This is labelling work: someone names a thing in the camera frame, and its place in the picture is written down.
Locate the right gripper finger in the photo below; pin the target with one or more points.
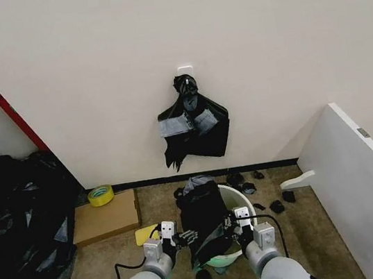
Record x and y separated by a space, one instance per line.
229 230
228 221

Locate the black garbage bag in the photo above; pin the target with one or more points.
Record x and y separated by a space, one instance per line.
202 210

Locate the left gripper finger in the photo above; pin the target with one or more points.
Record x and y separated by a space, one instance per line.
186 234
187 242

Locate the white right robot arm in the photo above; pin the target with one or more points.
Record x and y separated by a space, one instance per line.
280 271

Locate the black bag with grey patches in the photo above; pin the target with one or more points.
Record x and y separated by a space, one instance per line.
204 140

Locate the yellow tape roll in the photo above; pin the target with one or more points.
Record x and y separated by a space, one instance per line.
101 197

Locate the pale yellow flat card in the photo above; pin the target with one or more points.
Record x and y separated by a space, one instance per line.
145 236

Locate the large black plastic bag pile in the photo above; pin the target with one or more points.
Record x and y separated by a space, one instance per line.
19 220

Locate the flat brown cardboard box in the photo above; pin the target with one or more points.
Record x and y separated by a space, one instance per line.
107 218

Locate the white wooden board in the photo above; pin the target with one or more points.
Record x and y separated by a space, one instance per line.
358 187

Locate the white round trash bin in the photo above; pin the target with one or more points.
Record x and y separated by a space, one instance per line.
235 198

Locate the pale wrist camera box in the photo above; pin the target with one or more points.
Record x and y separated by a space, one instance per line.
168 228
242 215

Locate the red metal frame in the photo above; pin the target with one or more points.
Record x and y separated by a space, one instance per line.
14 112

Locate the white curved plastic piece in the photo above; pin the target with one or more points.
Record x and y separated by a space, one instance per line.
296 181

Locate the small grey-blue scrap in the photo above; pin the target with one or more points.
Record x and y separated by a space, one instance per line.
220 270

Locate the white wall hook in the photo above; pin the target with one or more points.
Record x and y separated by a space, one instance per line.
185 68

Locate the small metal hinge plate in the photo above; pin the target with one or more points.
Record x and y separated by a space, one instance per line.
363 132

